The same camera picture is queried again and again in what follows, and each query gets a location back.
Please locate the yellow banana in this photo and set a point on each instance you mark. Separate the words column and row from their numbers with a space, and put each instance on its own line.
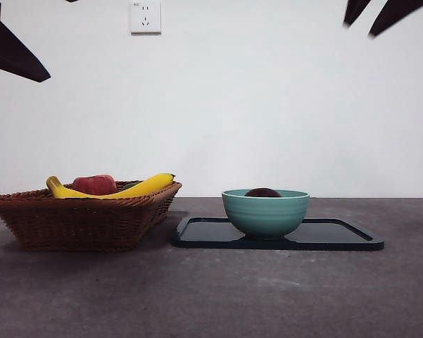
column 144, row 185

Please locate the white wall socket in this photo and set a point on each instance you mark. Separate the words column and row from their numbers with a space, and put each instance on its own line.
column 146, row 17

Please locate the green avocado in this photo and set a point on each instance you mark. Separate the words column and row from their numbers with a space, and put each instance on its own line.
column 130, row 185

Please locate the teal ribbed bowl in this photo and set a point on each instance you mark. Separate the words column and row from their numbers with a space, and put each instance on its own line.
column 265, row 216

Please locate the red apple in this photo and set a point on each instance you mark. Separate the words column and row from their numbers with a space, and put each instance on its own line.
column 93, row 183

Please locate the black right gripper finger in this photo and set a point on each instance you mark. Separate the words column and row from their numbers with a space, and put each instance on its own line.
column 355, row 8
column 397, row 12

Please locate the brown wicker basket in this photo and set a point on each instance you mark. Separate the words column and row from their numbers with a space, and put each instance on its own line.
column 81, row 225

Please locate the dark green rectangular tray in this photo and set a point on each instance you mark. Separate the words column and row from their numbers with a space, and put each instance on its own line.
column 204, row 236

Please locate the dark red plum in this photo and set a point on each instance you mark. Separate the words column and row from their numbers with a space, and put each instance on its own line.
column 263, row 193

